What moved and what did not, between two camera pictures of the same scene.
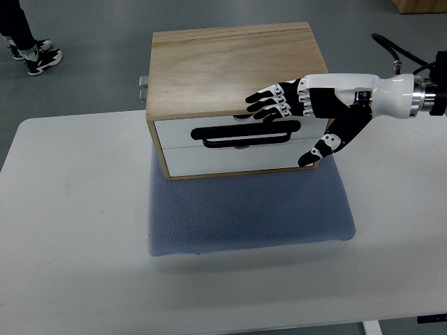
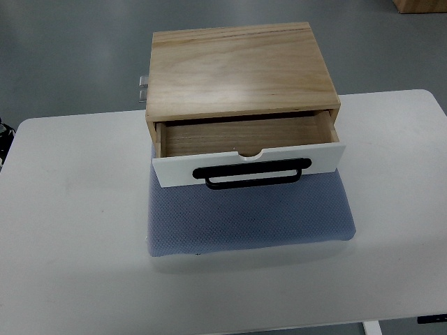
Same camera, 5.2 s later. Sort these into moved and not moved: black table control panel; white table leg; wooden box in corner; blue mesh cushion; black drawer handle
Moved: black drawer handle
Not moved: wooden box in corner; white table leg; blue mesh cushion; black table control panel
